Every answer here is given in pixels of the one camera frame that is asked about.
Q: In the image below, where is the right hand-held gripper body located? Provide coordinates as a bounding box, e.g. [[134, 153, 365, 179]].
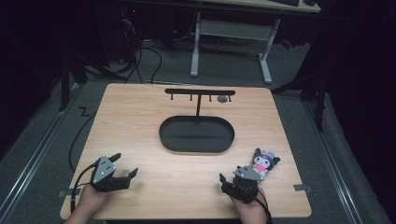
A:
[[220, 165, 266, 205]]

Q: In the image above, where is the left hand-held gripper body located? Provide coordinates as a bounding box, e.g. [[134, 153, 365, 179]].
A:
[[89, 154, 131, 193]]

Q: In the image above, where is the black and pink plush doll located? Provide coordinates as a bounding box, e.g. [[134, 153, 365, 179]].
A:
[[252, 147, 281, 179]]

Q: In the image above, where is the person's right hand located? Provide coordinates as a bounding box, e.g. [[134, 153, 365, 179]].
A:
[[229, 186, 269, 219]]

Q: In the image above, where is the person's left hand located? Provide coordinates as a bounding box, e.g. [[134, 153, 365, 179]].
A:
[[76, 184, 110, 216]]

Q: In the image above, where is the grey tape strip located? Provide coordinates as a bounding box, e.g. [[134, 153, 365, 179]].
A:
[[57, 188, 81, 199], [292, 183, 313, 192]]

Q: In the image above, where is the black hook rack with tray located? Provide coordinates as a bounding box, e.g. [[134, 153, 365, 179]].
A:
[[158, 88, 236, 154]]

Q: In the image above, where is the black metal stand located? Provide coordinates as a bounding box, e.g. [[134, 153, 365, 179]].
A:
[[57, 51, 110, 113], [271, 70, 329, 133]]

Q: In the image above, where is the white-framed wooden desk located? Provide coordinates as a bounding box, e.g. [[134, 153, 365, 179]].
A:
[[190, 0, 322, 85]]

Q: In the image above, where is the right hand-held gripper black cable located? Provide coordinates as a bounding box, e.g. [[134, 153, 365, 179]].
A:
[[246, 186, 275, 224]]

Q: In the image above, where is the hand-held gripper black cable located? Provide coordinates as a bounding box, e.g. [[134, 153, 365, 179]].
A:
[[70, 163, 98, 215], [246, 186, 275, 224]]

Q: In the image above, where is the left hand-held gripper black cable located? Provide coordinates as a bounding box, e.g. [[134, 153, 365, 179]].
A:
[[70, 163, 98, 215]]

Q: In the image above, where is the black floor cable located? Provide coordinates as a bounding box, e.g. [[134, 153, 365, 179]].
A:
[[68, 111, 98, 174]]

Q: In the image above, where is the metal floor rail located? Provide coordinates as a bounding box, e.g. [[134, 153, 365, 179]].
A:
[[0, 83, 82, 219], [302, 100, 364, 224]]

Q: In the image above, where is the bundle of black cables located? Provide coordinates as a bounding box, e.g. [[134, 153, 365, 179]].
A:
[[117, 8, 163, 85]]

